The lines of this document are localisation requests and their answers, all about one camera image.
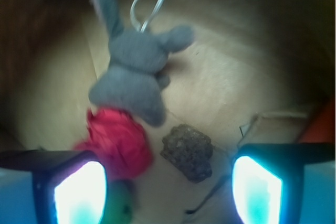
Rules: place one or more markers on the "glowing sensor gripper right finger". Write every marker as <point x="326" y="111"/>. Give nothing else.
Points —
<point x="285" y="183"/>

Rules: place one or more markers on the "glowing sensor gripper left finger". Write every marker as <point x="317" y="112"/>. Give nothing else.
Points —
<point x="40" y="186"/>

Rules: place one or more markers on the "brown rough rock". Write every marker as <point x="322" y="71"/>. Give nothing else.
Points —
<point x="188" y="150"/>

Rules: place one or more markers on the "orange toy carrot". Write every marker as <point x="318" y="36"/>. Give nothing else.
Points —
<point x="322" y="128"/>

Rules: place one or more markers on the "red crumpled paper rose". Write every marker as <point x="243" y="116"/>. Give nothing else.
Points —
<point x="119" y="142"/>

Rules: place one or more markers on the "grey plush bunny toy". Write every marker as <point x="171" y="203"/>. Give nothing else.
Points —
<point x="133" y="81"/>

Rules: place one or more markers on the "brown paper bag tray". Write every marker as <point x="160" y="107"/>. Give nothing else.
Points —
<point x="250" y="57"/>

